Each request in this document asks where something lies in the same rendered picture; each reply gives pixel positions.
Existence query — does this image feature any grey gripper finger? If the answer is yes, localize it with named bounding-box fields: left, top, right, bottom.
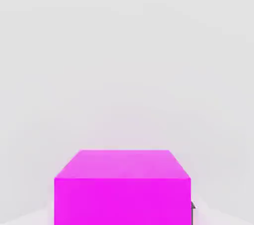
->
left=190, top=201, right=196, bottom=225

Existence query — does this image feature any small magenta cube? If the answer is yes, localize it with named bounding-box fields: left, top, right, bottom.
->
left=54, top=149, right=192, bottom=225

